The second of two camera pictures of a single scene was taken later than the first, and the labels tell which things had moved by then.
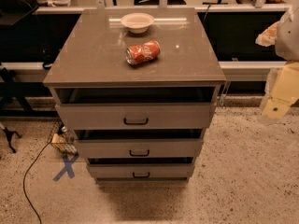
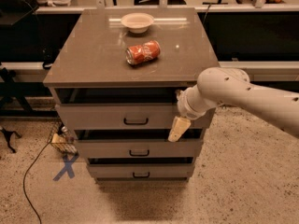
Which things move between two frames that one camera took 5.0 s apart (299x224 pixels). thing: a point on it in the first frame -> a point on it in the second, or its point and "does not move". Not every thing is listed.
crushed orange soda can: x=144 y=51 does not move
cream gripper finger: x=275 y=108 -> x=178 y=127
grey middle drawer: x=144 y=148 does not move
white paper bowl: x=137 y=22 does not move
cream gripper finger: x=268 y=36 -> x=177 y=93
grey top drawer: x=135 y=116 does not move
